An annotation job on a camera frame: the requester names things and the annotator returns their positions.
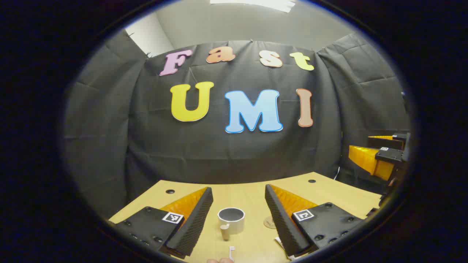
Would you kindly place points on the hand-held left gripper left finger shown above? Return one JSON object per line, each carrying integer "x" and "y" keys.
{"x": 197, "y": 223}

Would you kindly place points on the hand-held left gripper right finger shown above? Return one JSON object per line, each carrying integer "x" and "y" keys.
{"x": 279, "y": 223}

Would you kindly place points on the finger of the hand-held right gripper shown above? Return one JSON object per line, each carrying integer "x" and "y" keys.
{"x": 389, "y": 156}
{"x": 396, "y": 140}

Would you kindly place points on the round cork coaster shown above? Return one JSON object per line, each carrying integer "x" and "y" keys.
{"x": 270, "y": 223}

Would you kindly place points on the white toothpaste tube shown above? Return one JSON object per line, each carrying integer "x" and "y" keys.
{"x": 279, "y": 242}

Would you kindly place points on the white toothbrush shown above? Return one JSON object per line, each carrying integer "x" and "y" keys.
{"x": 231, "y": 252}

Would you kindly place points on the wooden desktop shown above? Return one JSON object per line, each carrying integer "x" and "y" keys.
{"x": 248, "y": 197}

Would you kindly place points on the black backdrop cloth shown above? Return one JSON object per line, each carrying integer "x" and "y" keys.
{"x": 219, "y": 153}

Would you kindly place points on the ceiling light panel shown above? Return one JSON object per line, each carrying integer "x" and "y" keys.
{"x": 256, "y": 3}

